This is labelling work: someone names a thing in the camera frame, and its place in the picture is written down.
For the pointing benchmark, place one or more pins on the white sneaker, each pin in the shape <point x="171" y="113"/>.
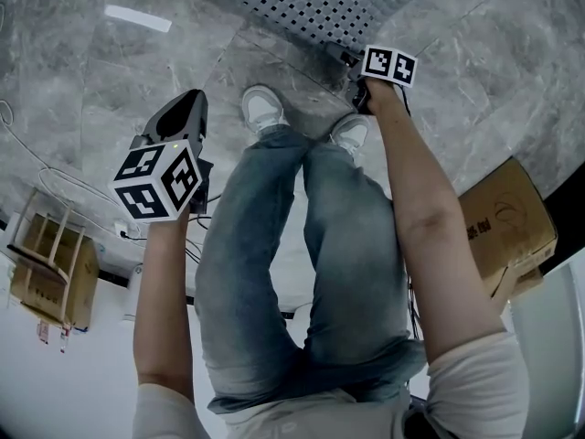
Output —
<point x="262" y="108"/>
<point x="349" y="133"/>

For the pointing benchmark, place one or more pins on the person's cream shirt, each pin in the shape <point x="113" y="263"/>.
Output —
<point x="475" y="391"/>

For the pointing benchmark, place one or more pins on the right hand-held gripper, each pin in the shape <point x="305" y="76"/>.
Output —
<point x="388" y="64"/>

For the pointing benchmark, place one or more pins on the person's right forearm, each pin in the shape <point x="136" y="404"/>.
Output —
<point x="411" y="190"/>

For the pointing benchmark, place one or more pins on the person's left forearm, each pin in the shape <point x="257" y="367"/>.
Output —
<point x="162" y="291"/>

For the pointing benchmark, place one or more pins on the white power strip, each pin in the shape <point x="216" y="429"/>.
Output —
<point x="123" y="230"/>

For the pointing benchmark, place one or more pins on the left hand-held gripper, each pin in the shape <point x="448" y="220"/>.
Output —
<point x="151" y="167"/>

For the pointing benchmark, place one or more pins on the person's blue jeans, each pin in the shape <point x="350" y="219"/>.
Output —
<point x="347" y="245"/>

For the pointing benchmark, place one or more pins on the large cardboard box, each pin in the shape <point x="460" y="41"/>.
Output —
<point x="503" y="217"/>

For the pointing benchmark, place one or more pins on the cardboard box with dark print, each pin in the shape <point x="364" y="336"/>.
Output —
<point x="80" y="268"/>

